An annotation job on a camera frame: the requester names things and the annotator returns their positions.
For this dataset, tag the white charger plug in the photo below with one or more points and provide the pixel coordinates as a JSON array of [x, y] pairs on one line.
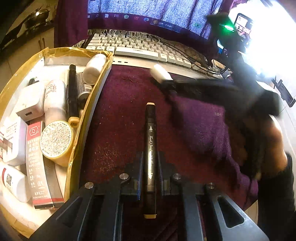
[[15, 130]]

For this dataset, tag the person's right hand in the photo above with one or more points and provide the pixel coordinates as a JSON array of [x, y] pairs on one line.
[[275, 158]]

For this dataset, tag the white power adapter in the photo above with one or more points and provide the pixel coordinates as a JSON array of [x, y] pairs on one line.
[[30, 104]]

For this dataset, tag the white bottle red label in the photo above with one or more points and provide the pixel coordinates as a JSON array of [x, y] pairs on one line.
[[16, 182]]

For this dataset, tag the red white glue box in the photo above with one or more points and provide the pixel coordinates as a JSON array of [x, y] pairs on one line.
[[41, 173]]

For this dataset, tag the silver grey tube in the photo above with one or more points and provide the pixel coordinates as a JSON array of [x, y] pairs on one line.
[[83, 89]]

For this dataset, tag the smartphone on stand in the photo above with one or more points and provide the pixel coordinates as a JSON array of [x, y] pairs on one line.
[[243, 25]]

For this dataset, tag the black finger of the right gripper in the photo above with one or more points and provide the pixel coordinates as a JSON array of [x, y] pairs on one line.
[[200, 89]]

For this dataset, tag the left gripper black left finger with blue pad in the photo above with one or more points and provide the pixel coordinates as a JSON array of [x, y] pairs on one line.
[[95, 211]]

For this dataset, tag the beige cabinet doors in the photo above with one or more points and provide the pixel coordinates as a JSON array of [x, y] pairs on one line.
[[16, 56]]

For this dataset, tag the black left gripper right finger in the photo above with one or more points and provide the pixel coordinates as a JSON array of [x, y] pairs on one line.
[[204, 212]]

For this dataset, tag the computer monitor screen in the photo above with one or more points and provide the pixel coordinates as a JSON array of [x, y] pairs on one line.
[[172, 15]]

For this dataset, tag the white pill bottle chicken label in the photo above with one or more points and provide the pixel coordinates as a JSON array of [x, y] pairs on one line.
[[93, 69]]

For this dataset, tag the black marker pen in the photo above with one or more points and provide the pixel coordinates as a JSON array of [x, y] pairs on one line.
[[71, 98]]

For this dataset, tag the white spray bottle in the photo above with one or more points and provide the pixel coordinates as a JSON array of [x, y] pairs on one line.
[[55, 102]]

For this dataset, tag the yellow taped foam box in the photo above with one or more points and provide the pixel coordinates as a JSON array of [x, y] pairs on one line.
[[48, 65]]

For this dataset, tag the black marker yellow cap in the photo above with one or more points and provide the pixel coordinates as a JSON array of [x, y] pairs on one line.
[[150, 162]]

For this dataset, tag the white computer keyboard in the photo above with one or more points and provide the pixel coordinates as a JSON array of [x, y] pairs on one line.
[[150, 47]]

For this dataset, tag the yellow tape roll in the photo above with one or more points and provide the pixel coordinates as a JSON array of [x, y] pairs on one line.
[[56, 142]]

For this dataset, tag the black marker green end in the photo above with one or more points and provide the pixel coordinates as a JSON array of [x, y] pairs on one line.
[[33, 81]]

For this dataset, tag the maroon table cloth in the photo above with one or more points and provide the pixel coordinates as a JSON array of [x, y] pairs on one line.
[[193, 135]]

